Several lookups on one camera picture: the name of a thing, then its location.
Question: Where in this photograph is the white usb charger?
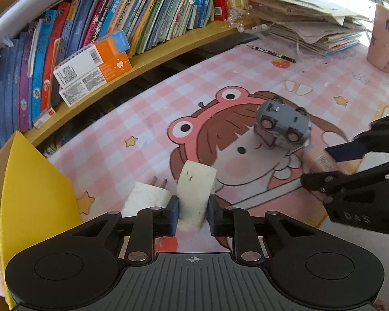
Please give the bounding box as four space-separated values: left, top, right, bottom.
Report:
121 176 172 218

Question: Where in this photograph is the stack of papers and booklets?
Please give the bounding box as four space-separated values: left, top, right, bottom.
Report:
248 0 374 56

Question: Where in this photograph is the upper orange white box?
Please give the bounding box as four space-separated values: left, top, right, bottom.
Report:
53 30 130 88

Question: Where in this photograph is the pink patterned desk mat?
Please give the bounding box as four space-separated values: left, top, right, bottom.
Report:
47 32 389 256

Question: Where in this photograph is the lower orange white box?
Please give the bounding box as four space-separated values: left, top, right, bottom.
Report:
59 53 132 108

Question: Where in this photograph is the white sponge block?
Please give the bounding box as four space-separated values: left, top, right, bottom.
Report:
176 161 217 232

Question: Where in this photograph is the yellow cardboard box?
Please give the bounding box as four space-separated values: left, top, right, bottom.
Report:
0 130 85 311

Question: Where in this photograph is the small white red box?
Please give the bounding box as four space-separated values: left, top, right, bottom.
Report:
33 108 55 129

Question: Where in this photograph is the black marker pen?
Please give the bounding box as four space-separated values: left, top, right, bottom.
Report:
247 44 296 64

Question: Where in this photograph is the grey toy car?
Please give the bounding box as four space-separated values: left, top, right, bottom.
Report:
254 96 311 150

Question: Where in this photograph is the orange white box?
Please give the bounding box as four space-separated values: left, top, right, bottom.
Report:
53 30 130 88
59 53 132 108

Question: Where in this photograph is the pink cylindrical cup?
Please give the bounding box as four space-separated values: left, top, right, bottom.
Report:
367 4 389 74

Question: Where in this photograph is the row of leaning books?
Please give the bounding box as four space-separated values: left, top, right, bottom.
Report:
0 0 231 146

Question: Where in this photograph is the wooden bookshelf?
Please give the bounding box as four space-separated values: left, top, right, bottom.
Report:
0 0 257 148

